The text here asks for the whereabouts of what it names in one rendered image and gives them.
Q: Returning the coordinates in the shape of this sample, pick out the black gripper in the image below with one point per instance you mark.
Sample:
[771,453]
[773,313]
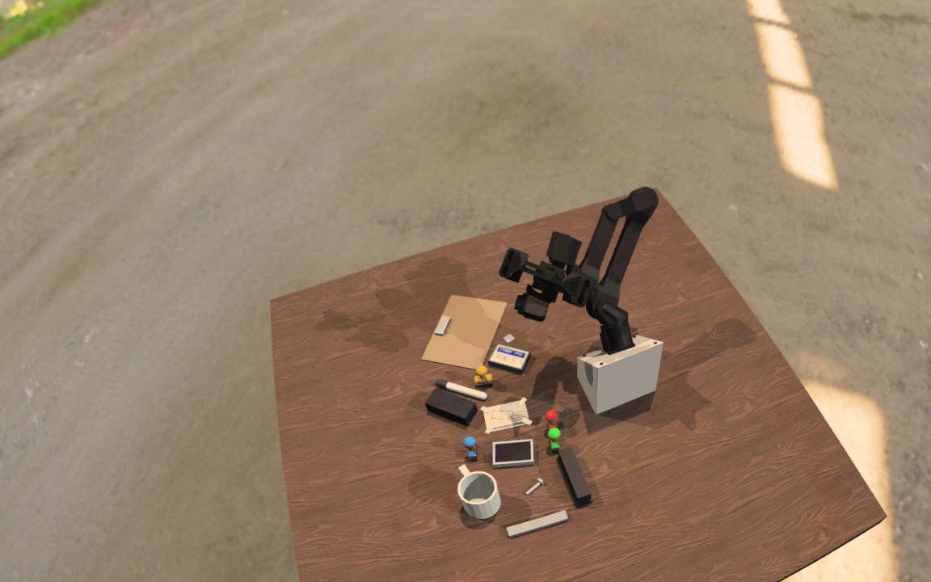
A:
[547,277]

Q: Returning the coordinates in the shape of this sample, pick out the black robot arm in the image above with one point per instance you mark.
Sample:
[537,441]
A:
[604,297]

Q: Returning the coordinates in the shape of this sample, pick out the grey cup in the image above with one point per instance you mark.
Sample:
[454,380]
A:
[479,493]

